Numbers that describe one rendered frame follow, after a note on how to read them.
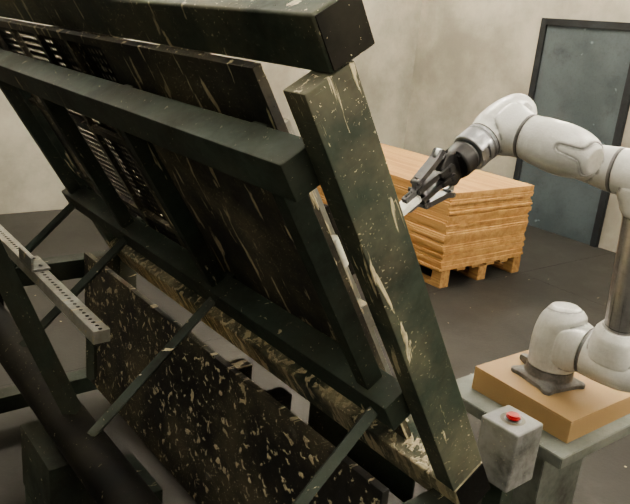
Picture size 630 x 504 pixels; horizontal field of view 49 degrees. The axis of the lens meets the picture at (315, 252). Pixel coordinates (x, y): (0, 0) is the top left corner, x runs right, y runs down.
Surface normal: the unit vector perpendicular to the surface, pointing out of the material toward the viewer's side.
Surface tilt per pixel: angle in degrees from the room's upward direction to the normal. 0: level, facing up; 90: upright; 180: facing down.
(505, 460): 90
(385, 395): 31
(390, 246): 90
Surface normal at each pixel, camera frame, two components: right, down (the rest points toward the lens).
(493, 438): -0.79, 0.13
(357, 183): 0.61, 0.29
